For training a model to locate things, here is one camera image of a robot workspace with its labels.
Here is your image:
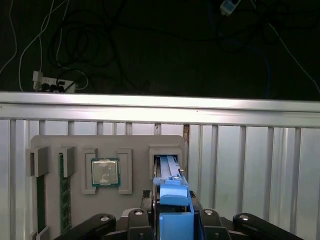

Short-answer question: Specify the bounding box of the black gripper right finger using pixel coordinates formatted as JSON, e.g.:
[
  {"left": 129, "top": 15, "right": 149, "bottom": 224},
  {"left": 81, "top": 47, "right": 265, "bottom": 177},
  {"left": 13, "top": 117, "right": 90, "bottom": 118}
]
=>
[{"left": 188, "top": 190, "right": 299, "bottom": 240}]

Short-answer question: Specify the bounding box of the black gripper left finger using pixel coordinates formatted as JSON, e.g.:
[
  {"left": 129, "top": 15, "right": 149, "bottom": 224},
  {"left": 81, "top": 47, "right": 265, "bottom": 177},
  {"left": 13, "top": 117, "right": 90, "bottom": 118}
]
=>
[{"left": 53, "top": 189, "right": 157, "bottom": 240}]

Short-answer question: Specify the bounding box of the hard disk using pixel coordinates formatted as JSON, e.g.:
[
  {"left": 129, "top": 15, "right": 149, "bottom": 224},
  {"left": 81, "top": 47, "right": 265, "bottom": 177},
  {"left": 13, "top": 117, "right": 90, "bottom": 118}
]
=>
[{"left": 151, "top": 154, "right": 203, "bottom": 240}]

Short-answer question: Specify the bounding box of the grey parts rack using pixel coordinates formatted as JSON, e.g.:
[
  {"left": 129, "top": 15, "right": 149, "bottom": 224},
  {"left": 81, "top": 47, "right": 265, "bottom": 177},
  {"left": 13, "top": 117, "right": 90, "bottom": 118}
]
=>
[{"left": 24, "top": 134, "right": 188, "bottom": 240}]

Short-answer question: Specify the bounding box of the silver CPU chip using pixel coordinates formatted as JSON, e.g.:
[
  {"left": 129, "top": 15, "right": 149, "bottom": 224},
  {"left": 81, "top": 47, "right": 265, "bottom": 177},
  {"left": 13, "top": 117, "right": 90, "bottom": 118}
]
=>
[{"left": 90, "top": 156, "right": 122, "bottom": 188}]

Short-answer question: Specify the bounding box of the green RAM stick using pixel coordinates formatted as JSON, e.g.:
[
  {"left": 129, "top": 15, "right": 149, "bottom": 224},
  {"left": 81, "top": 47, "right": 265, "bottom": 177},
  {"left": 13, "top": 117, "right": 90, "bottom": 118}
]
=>
[
  {"left": 36, "top": 174, "right": 46, "bottom": 232},
  {"left": 58, "top": 152, "right": 73, "bottom": 235}
]

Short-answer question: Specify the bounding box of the white power strip with plugs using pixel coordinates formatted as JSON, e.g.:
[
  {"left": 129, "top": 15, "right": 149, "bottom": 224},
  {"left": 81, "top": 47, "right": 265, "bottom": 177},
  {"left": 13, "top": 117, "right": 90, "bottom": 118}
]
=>
[{"left": 32, "top": 70, "right": 77, "bottom": 94}]

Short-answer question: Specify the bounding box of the blue floor cable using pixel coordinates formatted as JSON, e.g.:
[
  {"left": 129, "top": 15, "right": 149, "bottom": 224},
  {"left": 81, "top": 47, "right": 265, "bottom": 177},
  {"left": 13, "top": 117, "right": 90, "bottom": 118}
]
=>
[{"left": 206, "top": 0, "right": 273, "bottom": 99}]

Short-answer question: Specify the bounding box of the thin white cable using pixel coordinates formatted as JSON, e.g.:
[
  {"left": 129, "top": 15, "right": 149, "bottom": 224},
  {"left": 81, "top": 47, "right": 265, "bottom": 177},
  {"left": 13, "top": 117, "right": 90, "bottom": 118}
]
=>
[
  {"left": 38, "top": 0, "right": 71, "bottom": 75},
  {"left": 0, "top": 0, "right": 19, "bottom": 75},
  {"left": 268, "top": 22, "right": 320, "bottom": 94}
]

